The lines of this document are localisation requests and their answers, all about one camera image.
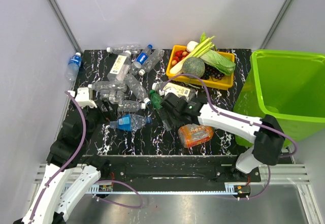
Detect yellow plastic tray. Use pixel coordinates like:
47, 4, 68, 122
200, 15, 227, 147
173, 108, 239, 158
166, 44, 235, 90

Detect green plastic bin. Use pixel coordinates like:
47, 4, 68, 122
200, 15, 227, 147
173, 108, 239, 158
233, 50, 324, 141

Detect black marble mat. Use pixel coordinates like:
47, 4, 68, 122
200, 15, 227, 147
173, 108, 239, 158
74, 48, 252, 156

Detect green netted melon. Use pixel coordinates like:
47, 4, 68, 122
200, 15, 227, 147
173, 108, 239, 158
182, 57, 205, 78

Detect clear bottle at back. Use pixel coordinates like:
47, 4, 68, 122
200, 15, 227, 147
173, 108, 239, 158
106, 44, 141, 55

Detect black label clear bottle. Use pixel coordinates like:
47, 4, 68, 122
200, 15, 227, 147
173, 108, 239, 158
100, 90, 125, 104

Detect Pepsi bottle on table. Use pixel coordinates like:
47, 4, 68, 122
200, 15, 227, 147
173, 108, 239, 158
129, 44, 152, 75

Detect Pepsi bottle by wall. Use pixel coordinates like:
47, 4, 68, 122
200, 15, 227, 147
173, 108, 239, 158
66, 52, 82, 82

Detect celery stalks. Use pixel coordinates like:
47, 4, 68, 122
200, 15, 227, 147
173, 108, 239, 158
188, 33, 216, 57

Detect beige label clear bottle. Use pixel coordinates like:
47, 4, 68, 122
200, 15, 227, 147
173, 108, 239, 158
107, 50, 131, 82

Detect blue label crushed bottle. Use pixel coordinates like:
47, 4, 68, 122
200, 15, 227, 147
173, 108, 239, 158
109, 114, 152, 132

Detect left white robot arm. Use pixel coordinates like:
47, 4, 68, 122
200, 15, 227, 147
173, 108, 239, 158
15, 99, 110, 223

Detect clear bottle center diagonal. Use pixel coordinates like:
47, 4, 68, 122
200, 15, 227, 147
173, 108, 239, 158
124, 74, 151, 105

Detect clear bottle left horizontal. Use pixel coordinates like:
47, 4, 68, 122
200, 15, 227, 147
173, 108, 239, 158
88, 81, 127, 92

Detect green plastic bottle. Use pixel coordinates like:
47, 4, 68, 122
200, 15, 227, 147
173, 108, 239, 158
149, 90, 163, 110

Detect red strawberries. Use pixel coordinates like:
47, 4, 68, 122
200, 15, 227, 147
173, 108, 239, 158
171, 50, 188, 66

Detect napa cabbage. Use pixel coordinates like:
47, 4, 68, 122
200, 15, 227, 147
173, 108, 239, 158
200, 50, 236, 76

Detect orange label bottle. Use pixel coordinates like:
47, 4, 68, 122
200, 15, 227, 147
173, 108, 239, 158
178, 124, 214, 148

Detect white mushroom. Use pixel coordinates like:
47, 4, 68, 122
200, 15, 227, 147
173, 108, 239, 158
186, 41, 198, 53

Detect white radish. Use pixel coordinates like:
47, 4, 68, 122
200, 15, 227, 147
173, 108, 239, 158
170, 56, 189, 75

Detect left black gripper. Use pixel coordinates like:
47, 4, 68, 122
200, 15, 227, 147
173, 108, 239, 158
81, 97, 118, 144

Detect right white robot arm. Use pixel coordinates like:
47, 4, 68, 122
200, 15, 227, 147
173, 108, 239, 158
160, 93, 285, 181

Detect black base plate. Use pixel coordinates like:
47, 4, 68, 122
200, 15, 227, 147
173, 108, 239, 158
85, 155, 261, 191

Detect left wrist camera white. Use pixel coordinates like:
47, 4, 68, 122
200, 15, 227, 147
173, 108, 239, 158
75, 87, 97, 109

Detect dark grape bunch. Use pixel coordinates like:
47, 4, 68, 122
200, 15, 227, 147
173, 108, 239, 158
201, 64, 225, 81

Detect clear crushed bottle right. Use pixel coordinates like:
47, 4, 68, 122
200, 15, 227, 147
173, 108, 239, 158
138, 49, 165, 76

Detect tea label clear bottle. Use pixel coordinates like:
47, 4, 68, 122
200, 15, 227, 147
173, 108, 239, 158
152, 82, 196, 101

